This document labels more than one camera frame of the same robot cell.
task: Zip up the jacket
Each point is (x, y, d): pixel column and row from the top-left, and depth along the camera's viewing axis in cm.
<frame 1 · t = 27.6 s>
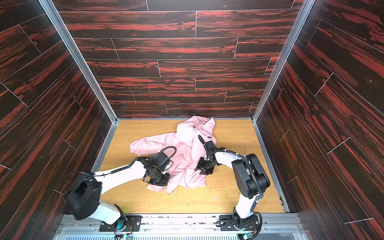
left hand: (168, 184, 83), fingers closed
right hand: (198, 170, 93), fingers open
pink zip jacket: (184, 144, 104), point 3 cm above the table

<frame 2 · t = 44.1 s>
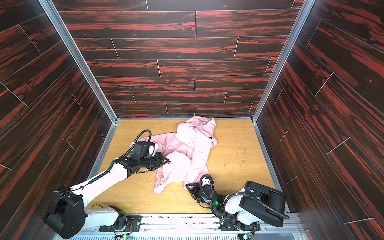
left hand: (170, 160, 82), fingers closed
right hand: (186, 184, 82), fingers closed
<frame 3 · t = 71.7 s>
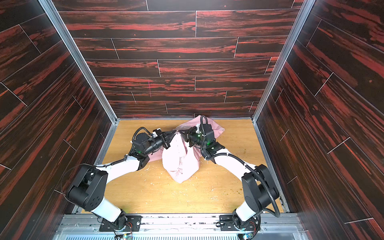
left hand: (176, 130, 77), fingers closed
right hand: (179, 128, 79), fingers closed
pink zip jacket: (181, 154, 89), point 12 cm above the table

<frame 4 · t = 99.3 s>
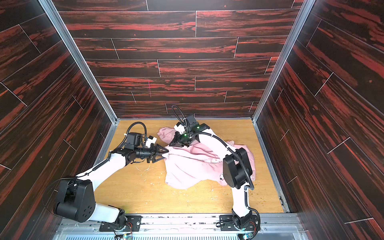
left hand: (167, 153, 81), fingers open
right hand: (171, 144, 85), fingers closed
pink zip jacket: (195, 162, 91), point 7 cm above the table

